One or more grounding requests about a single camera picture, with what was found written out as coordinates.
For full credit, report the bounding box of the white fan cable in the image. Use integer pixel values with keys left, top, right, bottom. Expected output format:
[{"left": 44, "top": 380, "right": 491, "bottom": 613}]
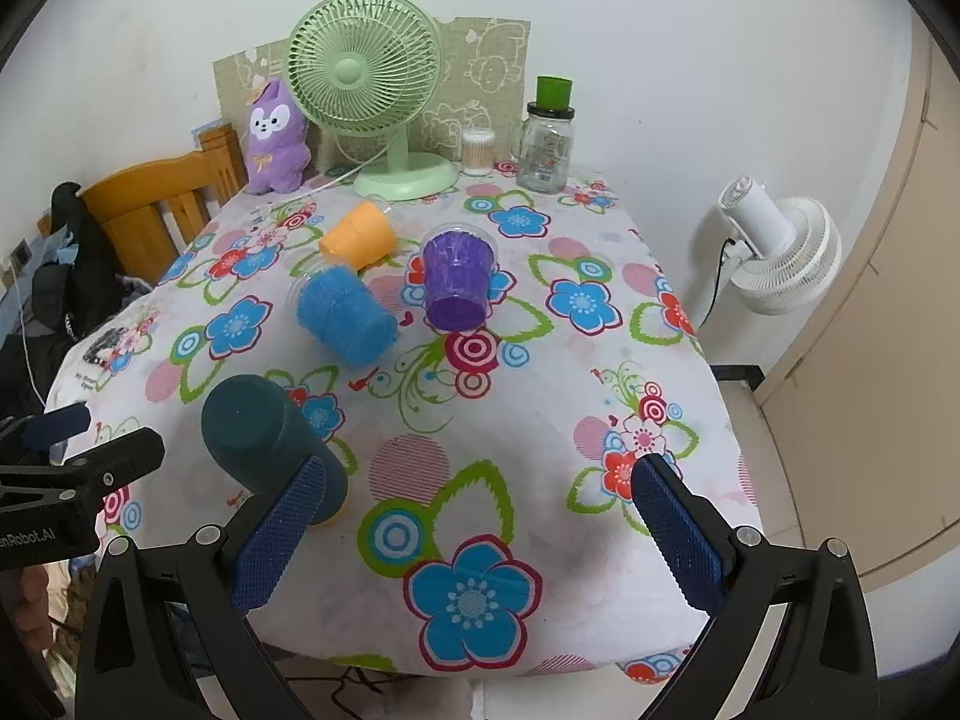
[{"left": 251, "top": 160, "right": 391, "bottom": 211}]

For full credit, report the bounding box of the black bag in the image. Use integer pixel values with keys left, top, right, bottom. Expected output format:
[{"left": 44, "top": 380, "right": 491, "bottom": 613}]
[{"left": 0, "top": 181, "right": 127, "bottom": 421}]

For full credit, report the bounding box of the cotton swab container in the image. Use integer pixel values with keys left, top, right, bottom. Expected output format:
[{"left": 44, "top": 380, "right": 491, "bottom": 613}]
[{"left": 461, "top": 129, "right": 497, "bottom": 179}]

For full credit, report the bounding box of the green desk fan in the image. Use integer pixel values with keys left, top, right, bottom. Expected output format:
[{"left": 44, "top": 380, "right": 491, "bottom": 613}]
[{"left": 287, "top": 0, "right": 461, "bottom": 202}]

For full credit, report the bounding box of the blue cup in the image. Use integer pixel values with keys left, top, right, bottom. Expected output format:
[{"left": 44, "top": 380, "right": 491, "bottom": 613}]
[{"left": 289, "top": 264, "right": 399, "bottom": 370}]

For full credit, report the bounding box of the orange cup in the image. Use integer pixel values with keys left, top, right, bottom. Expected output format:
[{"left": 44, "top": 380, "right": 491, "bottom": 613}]
[{"left": 319, "top": 200, "right": 399, "bottom": 269}]

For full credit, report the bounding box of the wooden chair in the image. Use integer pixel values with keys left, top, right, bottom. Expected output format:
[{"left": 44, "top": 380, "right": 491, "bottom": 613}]
[{"left": 79, "top": 124, "right": 249, "bottom": 287}]

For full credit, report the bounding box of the black fan cable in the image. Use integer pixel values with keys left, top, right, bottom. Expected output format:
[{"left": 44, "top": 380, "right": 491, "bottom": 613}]
[{"left": 703, "top": 238, "right": 736, "bottom": 325}]

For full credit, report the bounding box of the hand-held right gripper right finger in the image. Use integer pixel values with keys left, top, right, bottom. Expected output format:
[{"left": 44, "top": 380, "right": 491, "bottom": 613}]
[{"left": 630, "top": 454, "right": 880, "bottom": 720}]

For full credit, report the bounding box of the purple plush toy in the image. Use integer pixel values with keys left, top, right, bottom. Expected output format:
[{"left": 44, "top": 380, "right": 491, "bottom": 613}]
[{"left": 241, "top": 77, "right": 313, "bottom": 197}]

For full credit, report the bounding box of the printed cardboard sheet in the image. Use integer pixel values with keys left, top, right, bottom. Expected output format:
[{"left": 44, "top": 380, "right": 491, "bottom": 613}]
[{"left": 212, "top": 15, "right": 535, "bottom": 175}]

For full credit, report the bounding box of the dark teal cup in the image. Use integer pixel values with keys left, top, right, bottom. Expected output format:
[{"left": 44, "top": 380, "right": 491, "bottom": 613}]
[{"left": 201, "top": 373, "right": 350, "bottom": 527}]

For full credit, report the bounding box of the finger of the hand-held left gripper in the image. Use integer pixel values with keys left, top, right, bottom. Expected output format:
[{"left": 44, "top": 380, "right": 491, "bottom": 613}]
[
  {"left": 0, "top": 403, "right": 92, "bottom": 467},
  {"left": 0, "top": 427, "right": 166, "bottom": 517}
]

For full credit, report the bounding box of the glass jar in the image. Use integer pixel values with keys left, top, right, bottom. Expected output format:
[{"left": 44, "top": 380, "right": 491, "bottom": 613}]
[{"left": 516, "top": 101, "right": 578, "bottom": 194}]

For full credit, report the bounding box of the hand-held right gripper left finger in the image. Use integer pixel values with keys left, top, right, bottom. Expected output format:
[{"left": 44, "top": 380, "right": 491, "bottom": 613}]
[{"left": 75, "top": 456, "right": 331, "bottom": 720}]

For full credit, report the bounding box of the green plastic cap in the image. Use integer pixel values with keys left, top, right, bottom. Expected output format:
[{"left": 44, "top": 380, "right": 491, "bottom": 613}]
[{"left": 535, "top": 76, "right": 575, "bottom": 116}]

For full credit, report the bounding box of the floral tablecloth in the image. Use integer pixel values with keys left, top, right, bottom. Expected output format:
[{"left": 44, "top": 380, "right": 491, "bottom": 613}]
[{"left": 45, "top": 163, "right": 763, "bottom": 685}]

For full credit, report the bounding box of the purple cup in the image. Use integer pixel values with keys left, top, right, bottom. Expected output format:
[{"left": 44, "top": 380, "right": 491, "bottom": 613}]
[{"left": 422, "top": 223, "right": 500, "bottom": 332}]

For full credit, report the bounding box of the beige door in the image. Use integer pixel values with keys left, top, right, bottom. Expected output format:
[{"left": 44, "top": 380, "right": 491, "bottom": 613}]
[{"left": 756, "top": 11, "right": 960, "bottom": 602}]

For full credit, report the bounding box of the white standing fan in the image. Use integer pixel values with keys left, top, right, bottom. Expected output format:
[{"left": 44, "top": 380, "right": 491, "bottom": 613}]
[{"left": 694, "top": 175, "right": 843, "bottom": 332}]

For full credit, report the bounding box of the person's left hand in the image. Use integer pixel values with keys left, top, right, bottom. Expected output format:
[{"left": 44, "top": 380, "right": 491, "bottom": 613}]
[{"left": 13, "top": 566, "right": 52, "bottom": 665}]

